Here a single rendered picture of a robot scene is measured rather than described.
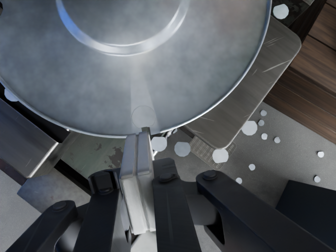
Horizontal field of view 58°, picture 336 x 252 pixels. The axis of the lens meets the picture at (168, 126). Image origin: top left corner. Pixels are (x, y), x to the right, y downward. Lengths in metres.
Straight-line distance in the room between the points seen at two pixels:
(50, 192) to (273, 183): 0.85
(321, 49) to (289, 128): 0.40
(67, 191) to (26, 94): 0.18
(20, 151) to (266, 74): 0.29
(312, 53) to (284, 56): 0.52
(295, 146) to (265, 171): 0.14
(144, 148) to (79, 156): 0.28
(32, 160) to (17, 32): 0.15
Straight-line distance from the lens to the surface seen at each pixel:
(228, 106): 0.30
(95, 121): 0.29
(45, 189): 0.46
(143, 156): 0.15
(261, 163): 1.13
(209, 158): 0.92
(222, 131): 0.29
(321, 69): 0.84
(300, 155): 1.18
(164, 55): 0.30
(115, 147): 0.43
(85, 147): 0.43
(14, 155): 0.40
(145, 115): 0.29
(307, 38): 0.85
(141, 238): 0.46
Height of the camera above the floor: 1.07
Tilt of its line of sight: 85 degrees down
